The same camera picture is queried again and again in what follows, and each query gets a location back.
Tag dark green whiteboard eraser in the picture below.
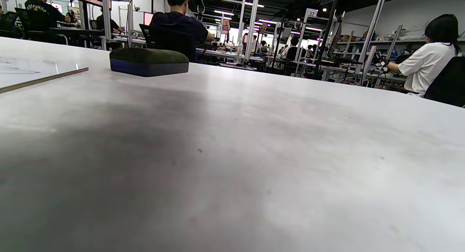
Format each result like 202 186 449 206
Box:
109 48 189 77

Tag small white whiteboard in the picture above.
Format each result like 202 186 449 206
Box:
0 57 89 94

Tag black office chair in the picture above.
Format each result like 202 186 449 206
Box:
424 56 465 108
15 8 69 45
139 24 197 63

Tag black metal pole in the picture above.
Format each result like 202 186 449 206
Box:
313 0 342 80

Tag white storage shelf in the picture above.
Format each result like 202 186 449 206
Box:
336 25 465 81

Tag white metal frame post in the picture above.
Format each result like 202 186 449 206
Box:
244 0 260 61
358 0 388 86

